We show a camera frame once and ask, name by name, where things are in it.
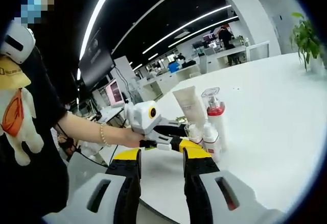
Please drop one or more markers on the long curved ceiling light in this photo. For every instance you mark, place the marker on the long curved ceiling light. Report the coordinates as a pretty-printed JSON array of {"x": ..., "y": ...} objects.
[{"x": 186, "y": 28}]

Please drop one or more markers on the white desk with wooden legs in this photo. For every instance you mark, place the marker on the white desk with wooden legs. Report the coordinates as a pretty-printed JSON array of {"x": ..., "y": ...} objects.
[{"x": 235, "y": 49}]

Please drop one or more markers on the green potted plant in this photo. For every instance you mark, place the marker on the green potted plant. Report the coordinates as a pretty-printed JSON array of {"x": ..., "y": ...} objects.
[{"x": 305, "y": 37}]

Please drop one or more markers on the wide ceiling light strip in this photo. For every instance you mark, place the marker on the wide ceiling light strip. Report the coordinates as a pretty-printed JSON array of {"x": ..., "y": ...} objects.
[{"x": 89, "y": 27}]

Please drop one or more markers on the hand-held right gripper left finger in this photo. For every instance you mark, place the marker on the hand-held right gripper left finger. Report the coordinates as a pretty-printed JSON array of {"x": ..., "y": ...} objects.
[{"x": 125, "y": 190}]

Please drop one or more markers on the white frame chair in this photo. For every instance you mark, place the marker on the white frame chair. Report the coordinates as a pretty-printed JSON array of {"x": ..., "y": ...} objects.
[{"x": 259, "y": 50}]

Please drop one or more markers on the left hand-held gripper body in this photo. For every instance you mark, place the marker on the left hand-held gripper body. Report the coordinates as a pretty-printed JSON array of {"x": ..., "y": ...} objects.
[{"x": 143, "y": 117}]

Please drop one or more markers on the person's black shirt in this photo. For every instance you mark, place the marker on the person's black shirt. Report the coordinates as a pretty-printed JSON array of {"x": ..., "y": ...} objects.
[{"x": 38, "y": 183}]

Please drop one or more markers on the pink-lit monitor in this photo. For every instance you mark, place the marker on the pink-lit monitor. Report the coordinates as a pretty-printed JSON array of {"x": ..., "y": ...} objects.
[{"x": 113, "y": 92}]

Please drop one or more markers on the blue bin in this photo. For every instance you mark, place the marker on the blue bin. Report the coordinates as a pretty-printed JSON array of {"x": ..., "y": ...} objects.
[{"x": 173, "y": 66}]

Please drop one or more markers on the person's left hand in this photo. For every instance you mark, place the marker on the person's left hand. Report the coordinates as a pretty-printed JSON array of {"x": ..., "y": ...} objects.
[{"x": 134, "y": 138}]

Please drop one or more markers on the white skincare tube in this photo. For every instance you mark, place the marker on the white skincare tube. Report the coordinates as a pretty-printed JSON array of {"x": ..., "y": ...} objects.
[{"x": 189, "y": 101}]

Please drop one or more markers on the black green sachet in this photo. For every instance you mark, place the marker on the black green sachet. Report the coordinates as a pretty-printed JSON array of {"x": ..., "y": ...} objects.
[{"x": 181, "y": 119}]

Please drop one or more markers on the small red-label skincare bottle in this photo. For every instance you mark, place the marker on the small red-label skincare bottle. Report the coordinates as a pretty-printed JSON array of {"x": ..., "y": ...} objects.
[{"x": 212, "y": 142}]

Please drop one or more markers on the long white office desk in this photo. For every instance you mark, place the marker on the long white office desk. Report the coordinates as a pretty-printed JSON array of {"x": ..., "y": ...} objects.
[{"x": 163, "y": 83}]

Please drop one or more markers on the short curved ceiling light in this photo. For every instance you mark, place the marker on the short curved ceiling light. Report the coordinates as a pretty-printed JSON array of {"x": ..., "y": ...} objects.
[{"x": 204, "y": 30}]

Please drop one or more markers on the white plush toy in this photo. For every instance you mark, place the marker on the white plush toy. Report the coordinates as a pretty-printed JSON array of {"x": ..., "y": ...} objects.
[{"x": 15, "y": 132}]

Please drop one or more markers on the grey cabinet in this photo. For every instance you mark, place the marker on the grey cabinet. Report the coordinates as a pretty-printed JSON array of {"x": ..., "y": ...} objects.
[{"x": 281, "y": 30}]

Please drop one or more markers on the red-collared skincare pump bottle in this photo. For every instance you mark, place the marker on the red-collared skincare pump bottle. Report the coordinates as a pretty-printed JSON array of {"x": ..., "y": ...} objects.
[{"x": 217, "y": 127}]

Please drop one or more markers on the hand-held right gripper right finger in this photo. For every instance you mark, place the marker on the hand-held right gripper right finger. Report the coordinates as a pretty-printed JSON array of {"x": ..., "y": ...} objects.
[{"x": 201, "y": 190}]

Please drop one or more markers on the white high-back office chair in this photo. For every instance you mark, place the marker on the white high-back office chair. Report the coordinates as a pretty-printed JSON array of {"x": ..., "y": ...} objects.
[{"x": 210, "y": 60}]

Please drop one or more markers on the large black wall screen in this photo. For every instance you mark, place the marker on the large black wall screen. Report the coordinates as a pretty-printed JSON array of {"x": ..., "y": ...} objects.
[{"x": 95, "y": 63}]

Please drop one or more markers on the white worn device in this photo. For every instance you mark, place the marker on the white worn device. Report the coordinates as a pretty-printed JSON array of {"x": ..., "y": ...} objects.
[{"x": 18, "y": 43}]

